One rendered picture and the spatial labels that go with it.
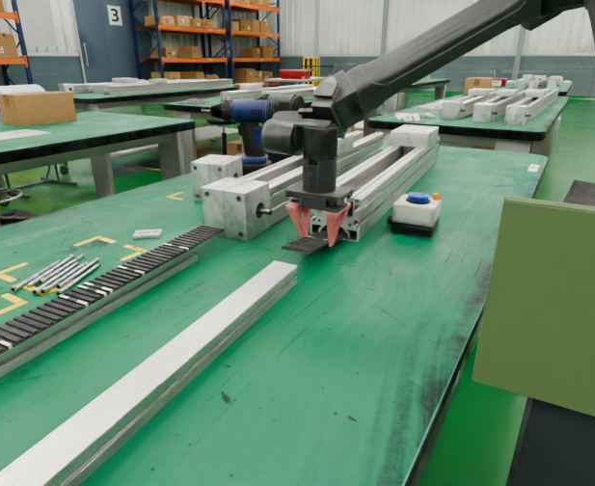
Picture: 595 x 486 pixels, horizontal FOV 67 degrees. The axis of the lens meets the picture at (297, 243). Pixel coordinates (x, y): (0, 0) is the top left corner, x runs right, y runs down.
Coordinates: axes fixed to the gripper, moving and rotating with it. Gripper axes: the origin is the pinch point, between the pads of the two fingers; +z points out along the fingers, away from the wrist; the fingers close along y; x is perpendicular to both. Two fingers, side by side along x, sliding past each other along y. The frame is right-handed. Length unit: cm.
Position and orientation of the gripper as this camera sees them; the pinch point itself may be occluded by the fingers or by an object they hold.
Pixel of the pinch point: (317, 239)
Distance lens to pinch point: 80.3
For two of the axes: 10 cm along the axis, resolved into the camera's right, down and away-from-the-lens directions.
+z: -0.1, 9.3, 3.7
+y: -9.0, -1.7, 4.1
